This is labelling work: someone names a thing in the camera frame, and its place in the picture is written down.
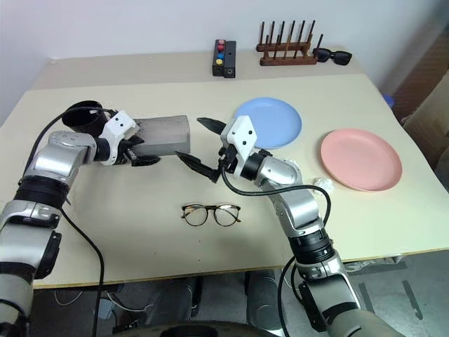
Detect grey glasses case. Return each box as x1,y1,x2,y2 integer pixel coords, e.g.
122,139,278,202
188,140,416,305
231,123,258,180
135,114,192,157

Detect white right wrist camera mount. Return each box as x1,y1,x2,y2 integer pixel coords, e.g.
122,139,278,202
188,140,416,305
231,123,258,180
220,114,260,176

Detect pink plate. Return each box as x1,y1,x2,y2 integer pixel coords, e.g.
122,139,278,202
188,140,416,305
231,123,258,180
320,128,403,192

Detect black sunglasses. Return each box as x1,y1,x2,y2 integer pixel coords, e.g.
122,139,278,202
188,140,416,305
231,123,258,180
311,47,353,66

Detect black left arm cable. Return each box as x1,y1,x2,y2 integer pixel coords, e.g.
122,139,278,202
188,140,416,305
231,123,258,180
29,107,119,337

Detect wooden peg dish rack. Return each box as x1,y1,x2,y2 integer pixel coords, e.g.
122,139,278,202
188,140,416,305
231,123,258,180
255,20,326,67

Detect blue plate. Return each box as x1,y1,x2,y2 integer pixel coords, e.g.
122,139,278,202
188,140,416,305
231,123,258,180
234,97,303,150

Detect black box with coloured buttons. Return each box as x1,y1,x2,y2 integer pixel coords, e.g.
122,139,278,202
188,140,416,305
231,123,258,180
211,39,237,79

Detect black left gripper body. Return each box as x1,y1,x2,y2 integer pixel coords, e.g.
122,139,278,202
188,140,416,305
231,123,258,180
115,138,138,166

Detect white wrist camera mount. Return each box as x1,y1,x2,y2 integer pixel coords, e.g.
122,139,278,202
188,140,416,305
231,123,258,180
220,114,260,176
98,110,140,165

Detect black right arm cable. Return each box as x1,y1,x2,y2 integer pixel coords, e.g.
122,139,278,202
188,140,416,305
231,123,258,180
219,164,333,337

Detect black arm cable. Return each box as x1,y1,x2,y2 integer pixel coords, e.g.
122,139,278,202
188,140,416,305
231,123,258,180
29,107,119,337
219,164,333,337

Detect crumpled white paper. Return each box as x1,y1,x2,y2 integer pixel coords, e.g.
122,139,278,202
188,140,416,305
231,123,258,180
313,176,336,192

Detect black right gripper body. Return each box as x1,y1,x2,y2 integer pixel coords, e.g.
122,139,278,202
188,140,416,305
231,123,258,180
217,145,239,175

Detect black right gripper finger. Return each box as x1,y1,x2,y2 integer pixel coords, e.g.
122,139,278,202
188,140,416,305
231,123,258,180
196,117,227,135
176,151,221,183

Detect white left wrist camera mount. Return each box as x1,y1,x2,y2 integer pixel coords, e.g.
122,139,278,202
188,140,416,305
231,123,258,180
98,110,140,165

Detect brown cardboard box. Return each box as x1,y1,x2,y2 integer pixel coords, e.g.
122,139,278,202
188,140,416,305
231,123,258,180
403,70,449,169

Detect tortoiseshell round eyeglasses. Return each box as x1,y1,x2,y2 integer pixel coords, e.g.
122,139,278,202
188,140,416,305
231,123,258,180
180,202,242,227

